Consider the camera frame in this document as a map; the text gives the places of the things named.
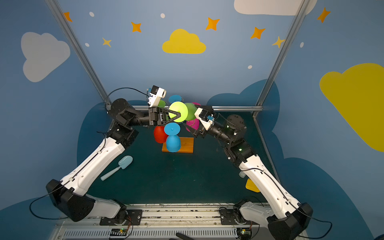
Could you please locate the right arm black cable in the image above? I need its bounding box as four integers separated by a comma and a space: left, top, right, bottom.
239, 167, 333, 240

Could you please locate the red wine glass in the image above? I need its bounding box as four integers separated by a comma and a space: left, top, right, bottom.
154, 126, 169, 144

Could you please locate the light green wine glass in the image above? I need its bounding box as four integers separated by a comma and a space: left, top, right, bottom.
169, 102, 188, 123

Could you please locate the light blue spatula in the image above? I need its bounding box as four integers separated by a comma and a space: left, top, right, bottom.
101, 156, 133, 181

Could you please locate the yellow plastic piece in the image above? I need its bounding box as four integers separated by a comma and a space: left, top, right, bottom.
245, 179, 261, 193

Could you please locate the magenta wine glass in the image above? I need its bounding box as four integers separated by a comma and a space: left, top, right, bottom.
185, 103, 200, 130

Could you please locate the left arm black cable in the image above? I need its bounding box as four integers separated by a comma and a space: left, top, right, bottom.
103, 86, 151, 106

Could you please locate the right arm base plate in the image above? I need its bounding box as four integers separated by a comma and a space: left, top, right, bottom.
218, 208, 256, 225

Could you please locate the blue wine glass front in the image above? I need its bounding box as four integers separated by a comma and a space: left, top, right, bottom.
165, 123, 181, 153

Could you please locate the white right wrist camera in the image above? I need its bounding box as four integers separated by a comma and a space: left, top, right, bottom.
195, 105, 215, 131

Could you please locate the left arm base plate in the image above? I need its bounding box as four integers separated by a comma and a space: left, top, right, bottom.
100, 209, 143, 226

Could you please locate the aluminium frame rail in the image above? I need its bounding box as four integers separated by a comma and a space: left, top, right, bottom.
132, 104, 263, 112

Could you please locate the blue wine glass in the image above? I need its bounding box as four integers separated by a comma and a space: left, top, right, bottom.
169, 95, 184, 104
165, 123, 181, 153

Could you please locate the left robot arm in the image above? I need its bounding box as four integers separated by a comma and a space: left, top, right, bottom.
46, 99, 188, 225

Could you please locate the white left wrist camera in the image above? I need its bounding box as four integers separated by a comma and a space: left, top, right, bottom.
148, 86, 167, 108

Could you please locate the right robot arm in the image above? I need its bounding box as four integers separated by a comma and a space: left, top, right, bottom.
191, 112, 313, 240

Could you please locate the wooden rack base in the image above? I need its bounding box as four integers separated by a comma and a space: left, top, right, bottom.
162, 137, 194, 154

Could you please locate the blue wine glass rear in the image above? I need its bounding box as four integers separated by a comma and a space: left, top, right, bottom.
169, 95, 184, 104

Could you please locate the green wine glass rear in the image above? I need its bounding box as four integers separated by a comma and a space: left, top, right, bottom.
158, 100, 167, 108

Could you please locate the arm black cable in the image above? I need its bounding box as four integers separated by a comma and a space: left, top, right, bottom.
239, 167, 333, 240
103, 86, 151, 106

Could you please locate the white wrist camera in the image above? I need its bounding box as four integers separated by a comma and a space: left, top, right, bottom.
195, 105, 215, 131
148, 86, 167, 108

